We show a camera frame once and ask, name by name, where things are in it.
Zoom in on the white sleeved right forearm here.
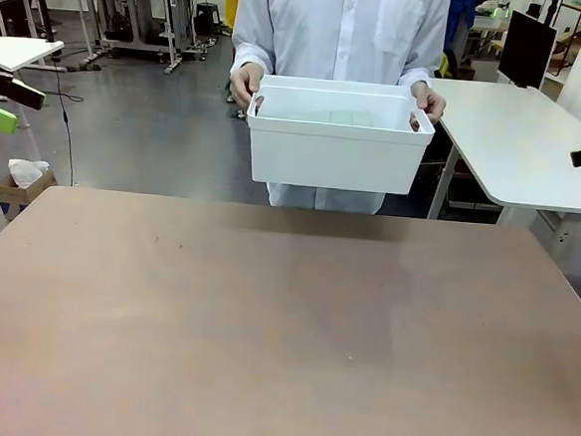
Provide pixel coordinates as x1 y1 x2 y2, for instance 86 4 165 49
229 4 283 79

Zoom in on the black floor cable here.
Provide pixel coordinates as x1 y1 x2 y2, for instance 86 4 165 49
47 56 88 187

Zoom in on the person's right hand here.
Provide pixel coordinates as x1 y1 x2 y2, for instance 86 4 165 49
228 60 269 111

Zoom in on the white plastic basket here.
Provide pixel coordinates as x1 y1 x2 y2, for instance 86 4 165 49
241 73 440 198

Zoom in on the person's left hand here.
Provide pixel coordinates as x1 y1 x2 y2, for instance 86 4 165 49
407 80 450 126

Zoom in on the white sleeved left forearm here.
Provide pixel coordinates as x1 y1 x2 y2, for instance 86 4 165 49
395 25 451 93

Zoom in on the small white side table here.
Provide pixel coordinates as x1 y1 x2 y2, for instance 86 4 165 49
0 35 66 133

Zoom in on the brown cardboard box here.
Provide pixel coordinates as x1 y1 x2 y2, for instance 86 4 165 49
0 165 60 224

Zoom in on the person in white shirt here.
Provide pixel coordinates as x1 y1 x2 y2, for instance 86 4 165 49
220 0 453 220

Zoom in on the white crumpled tissue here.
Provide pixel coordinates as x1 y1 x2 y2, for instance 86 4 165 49
5 157 51 191

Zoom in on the black stand pole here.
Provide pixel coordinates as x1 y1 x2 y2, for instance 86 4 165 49
20 0 74 73

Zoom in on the black computer monitor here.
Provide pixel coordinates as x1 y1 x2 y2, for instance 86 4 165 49
495 8 560 92

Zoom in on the blue hanging jacket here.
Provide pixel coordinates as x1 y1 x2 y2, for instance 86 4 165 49
445 0 480 53

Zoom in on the large white side table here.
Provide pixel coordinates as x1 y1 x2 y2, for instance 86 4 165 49
416 76 581 259

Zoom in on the black round stool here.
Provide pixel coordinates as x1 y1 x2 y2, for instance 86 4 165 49
191 1 223 43

